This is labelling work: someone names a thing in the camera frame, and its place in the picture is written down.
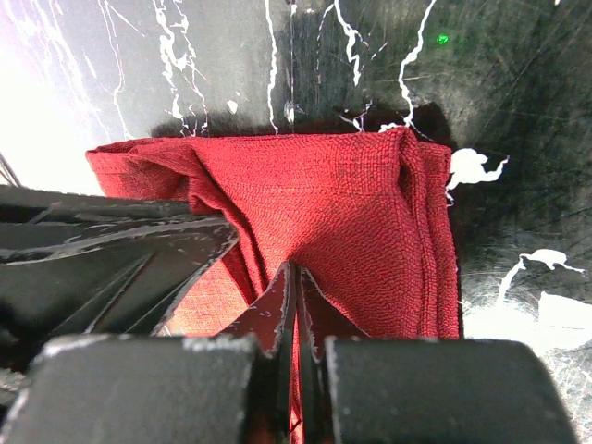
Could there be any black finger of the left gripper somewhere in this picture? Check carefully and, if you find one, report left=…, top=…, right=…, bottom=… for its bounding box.
left=1, top=185, right=238, bottom=361

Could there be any red cloth napkin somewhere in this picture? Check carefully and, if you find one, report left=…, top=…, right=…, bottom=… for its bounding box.
left=86, top=127, right=460, bottom=339

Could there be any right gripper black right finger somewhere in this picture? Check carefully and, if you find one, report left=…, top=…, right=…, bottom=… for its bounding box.
left=298, top=270, right=576, bottom=443

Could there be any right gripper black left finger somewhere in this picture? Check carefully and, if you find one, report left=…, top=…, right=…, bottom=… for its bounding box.
left=1, top=263, right=294, bottom=443

